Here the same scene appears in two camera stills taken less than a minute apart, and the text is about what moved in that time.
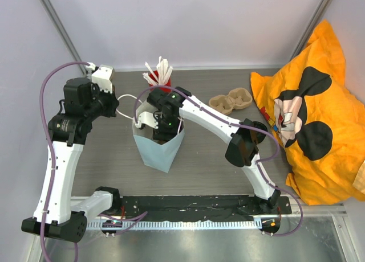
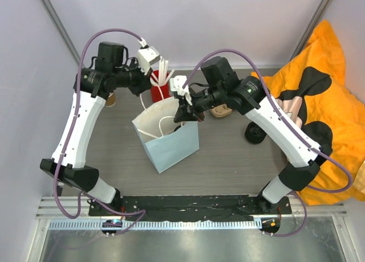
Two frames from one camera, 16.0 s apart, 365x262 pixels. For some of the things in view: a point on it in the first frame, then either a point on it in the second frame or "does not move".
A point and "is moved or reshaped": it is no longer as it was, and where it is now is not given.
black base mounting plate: x=202 y=208 does not move
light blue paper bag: x=154 y=154 is moved or reshaped
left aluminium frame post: x=52 y=12 does not move
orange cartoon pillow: x=315 y=118 does not move
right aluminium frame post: x=327 y=1 does not move
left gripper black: x=113 y=102 → x=144 y=84
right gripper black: x=161 y=134 → x=183 y=114
